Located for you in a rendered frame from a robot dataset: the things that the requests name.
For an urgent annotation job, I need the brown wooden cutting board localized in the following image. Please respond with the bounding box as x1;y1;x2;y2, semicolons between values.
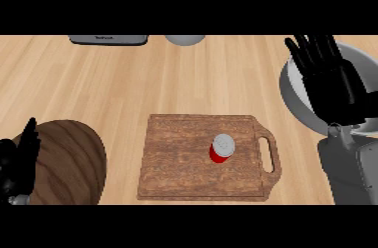
136;113;282;203

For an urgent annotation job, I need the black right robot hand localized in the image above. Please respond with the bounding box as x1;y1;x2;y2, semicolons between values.
284;34;378;127

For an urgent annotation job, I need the grey round object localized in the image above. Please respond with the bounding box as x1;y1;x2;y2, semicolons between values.
164;34;207;47

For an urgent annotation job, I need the dark wooden round board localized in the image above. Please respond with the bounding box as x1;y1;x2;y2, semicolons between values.
10;119;108;206

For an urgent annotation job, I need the grey metal pot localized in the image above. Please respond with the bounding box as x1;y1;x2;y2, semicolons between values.
278;41;378;137

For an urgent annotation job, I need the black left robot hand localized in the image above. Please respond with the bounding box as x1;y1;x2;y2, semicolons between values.
0;117;43;204

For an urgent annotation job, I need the red can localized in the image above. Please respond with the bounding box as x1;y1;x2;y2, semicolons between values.
208;133;236;164

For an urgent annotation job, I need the grey flat appliance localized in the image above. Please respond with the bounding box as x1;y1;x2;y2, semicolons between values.
67;34;151;47

